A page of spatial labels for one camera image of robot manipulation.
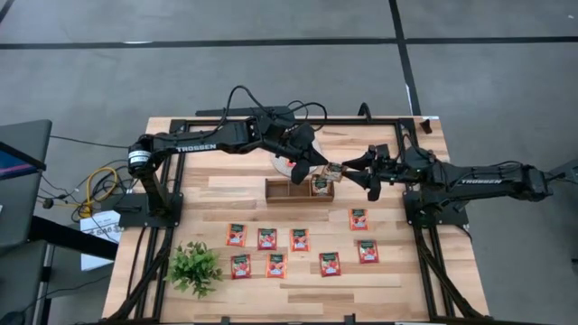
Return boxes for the white paper sheet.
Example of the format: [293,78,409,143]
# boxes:
[79,209,123,272]

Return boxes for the black desk beam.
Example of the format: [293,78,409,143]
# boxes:
[27,215,119,262]

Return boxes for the round woven white mat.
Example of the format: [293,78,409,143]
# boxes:
[269,135,324,178]

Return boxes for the black flat bar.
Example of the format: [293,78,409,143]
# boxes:
[195,106,297,118]

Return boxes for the yellow cable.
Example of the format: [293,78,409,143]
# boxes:
[83,165,119,218]

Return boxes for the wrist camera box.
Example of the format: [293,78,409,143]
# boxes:
[291,163,312,186]
[366,176,383,202]

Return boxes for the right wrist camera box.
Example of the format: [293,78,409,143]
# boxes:
[366,176,383,202]

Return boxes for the black floor cable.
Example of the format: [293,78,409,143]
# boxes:
[49,134,131,150]

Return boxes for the vanilla cinnamon apple tea bag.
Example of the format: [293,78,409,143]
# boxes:
[325,162,347,183]
[311,176,333,198]

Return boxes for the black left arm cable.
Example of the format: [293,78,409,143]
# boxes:
[198,84,329,136]

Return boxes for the wooden tea box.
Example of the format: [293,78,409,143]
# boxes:
[265,178,336,204]

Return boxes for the small green plant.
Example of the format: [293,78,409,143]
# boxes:
[164,240,225,300]

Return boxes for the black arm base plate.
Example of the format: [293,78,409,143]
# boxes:
[112,192,184,228]
[403,191,470,228]

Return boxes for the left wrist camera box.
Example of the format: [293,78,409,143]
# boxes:
[291,163,312,186]

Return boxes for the black cable bundle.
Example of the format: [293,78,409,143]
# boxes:
[38,157,136,222]

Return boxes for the grey desk panel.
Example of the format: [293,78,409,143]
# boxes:
[0,119,53,247]
[0,238,49,325]

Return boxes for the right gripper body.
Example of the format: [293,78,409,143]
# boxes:
[374,144,410,184]

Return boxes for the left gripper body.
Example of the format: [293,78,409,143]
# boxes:
[269,126,298,157]

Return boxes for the monitor with blue screen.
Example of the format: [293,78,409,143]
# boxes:
[0,140,48,181]

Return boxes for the grey stand foot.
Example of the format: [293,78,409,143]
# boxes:
[535,157,578,186]

